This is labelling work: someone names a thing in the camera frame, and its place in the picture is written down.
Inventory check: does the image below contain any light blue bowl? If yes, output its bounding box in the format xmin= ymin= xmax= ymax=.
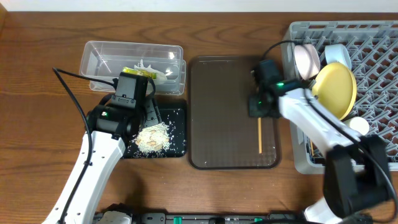
xmin=324 ymin=44 xmax=352 ymax=70

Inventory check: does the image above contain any rice food waste pile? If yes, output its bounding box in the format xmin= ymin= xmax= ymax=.
xmin=130 ymin=113 xmax=187 ymax=156

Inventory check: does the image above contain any pink shallow bowl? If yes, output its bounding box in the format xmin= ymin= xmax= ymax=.
xmin=294 ymin=44 xmax=320 ymax=80

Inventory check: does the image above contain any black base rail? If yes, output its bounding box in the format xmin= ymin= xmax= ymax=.
xmin=92 ymin=203 xmax=307 ymax=224

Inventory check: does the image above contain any grey dishwasher rack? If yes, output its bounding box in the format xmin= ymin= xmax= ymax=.
xmin=281 ymin=21 xmax=397 ymax=171

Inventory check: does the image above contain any white plastic bag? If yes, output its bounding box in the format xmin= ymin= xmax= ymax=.
xmin=134 ymin=59 xmax=167 ymax=85

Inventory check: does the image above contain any brown serving tray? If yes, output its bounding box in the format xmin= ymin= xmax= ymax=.
xmin=187 ymin=55 xmax=281 ymax=170

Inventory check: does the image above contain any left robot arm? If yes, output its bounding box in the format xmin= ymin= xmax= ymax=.
xmin=44 ymin=72 xmax=161 ymax=223

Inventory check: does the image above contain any yellow round plate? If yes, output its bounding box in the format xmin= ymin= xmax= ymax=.
xmin=312 ymin=62 xmax=357 ymax=120

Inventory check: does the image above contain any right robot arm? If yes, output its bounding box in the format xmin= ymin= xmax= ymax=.
xmin=248 ymin=59 xmax=397 ymax=223

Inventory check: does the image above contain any white green cup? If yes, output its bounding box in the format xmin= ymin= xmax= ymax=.
xmin=343 ymin=116 xmax=370 ymax=136

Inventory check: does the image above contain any clear plastic waste bin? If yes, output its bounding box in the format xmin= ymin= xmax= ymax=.
xmin=80 ymin=41 xmax=186 ymax=95

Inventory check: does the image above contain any yellow green snack wrapper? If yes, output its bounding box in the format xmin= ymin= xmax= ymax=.
xmin=122 ymin=67 xmax=157 ymax=79

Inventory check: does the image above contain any black waste tray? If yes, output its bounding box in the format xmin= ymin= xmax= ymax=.
xmin=121 ymin=100 xmax=188 ymax=159

